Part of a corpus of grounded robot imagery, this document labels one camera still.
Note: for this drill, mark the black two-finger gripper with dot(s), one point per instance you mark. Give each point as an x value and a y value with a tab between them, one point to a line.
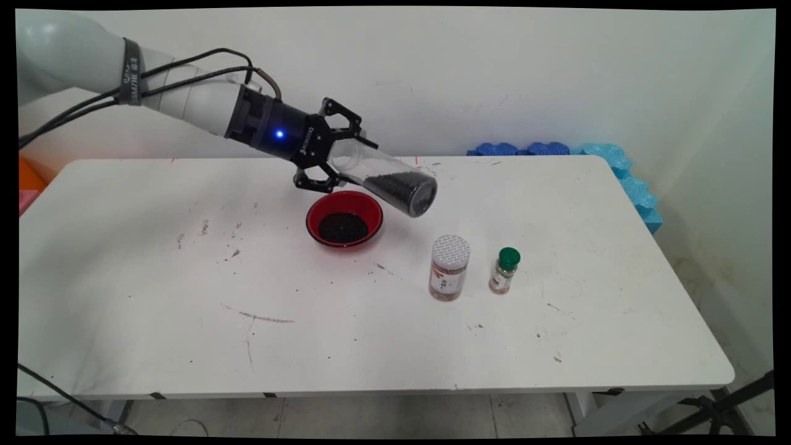
300	139

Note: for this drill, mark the brown-filled jar white patterned lid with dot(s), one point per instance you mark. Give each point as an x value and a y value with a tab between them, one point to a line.
450	272

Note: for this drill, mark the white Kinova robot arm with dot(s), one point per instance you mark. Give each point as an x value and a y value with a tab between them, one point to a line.
74	49

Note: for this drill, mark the light blue foam mat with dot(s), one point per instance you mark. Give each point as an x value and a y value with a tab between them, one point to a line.
636	191

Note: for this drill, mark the red bowl with black grains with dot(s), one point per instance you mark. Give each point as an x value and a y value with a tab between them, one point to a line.
344	227

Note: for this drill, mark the small spice bottle green cap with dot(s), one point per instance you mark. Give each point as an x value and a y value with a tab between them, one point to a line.
507	262

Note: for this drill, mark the pink foam piece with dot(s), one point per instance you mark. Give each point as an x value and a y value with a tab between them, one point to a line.
26	201

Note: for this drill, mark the tall clear jar black grains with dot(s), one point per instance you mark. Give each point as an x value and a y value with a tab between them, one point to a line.
401	185

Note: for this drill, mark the black tripod stand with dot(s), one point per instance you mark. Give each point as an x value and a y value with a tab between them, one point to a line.
720	408

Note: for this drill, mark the orange foam piece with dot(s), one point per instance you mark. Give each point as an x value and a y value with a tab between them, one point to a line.
28	176

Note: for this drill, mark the dark blue foam mat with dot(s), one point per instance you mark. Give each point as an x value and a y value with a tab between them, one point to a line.
497	149

